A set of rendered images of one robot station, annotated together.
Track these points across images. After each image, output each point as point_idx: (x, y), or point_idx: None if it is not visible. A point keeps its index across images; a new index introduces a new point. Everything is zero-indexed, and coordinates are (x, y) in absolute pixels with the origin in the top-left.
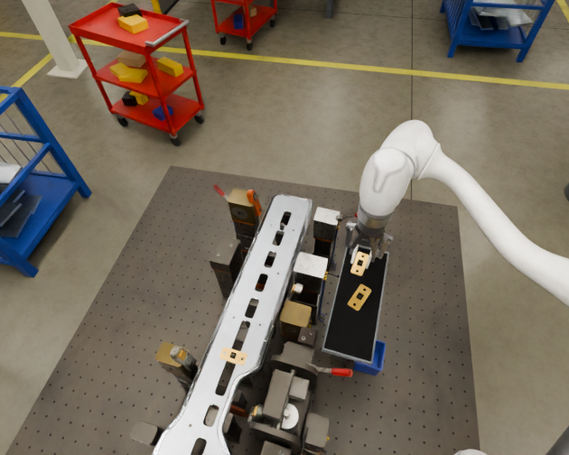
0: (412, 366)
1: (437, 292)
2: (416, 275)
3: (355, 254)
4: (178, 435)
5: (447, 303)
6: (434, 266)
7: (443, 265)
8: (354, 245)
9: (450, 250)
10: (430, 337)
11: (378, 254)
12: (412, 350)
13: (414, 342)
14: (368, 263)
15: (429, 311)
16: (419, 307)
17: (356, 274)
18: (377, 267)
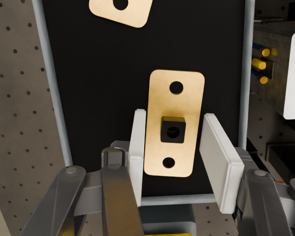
0: (19, 3)
1: (21, 151)
2: (60, 168)
3: (217, 154)
4: None
5: (0, 136)
6: (38, 192)
7: (27, 197)
8: (270, 210)
9: (24, 225)
10: (7, 69)
11: (84, 193)
12: (28, 33)
13: (29, 48)
14: (138, 128)
15: (23, 114)
16: (40, 115)
17: (175, 68)
18: (96, 133)
